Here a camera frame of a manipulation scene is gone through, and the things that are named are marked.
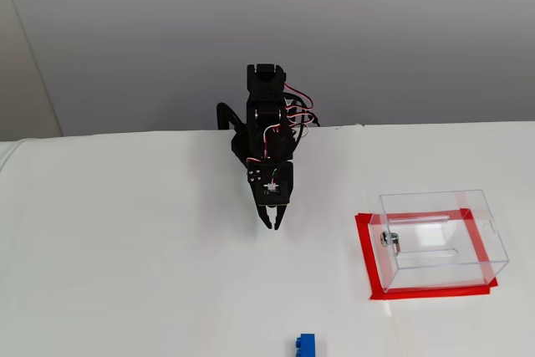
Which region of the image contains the red tape rectangle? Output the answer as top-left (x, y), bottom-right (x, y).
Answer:
top-left (354, 208), bottom-right (499, 302)

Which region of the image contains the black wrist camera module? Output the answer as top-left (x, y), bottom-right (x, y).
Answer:
top-left (257, 163), bottom-right (294, 209)

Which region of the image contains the red white gripper servo cable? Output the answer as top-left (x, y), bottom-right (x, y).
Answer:
top-left (246, 122), bottom-right (282, 164)

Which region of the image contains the blue lego brick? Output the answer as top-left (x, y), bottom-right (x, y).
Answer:
top-left (293, 333), bottom-right (318, 357)

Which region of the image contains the black camera cable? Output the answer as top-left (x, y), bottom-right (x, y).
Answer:
top-left (288, 95), bottom-right (322, 129)

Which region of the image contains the silver cam lock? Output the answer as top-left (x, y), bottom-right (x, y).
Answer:
top-left (379, 231), bottom-right (409, 256)

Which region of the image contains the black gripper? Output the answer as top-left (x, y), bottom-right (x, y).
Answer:
top-left (246, 156), bottom-right (295, 232)

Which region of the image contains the transparent acrylic box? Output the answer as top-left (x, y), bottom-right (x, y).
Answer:
top-left (367, 189), bottom-right (510, 294)

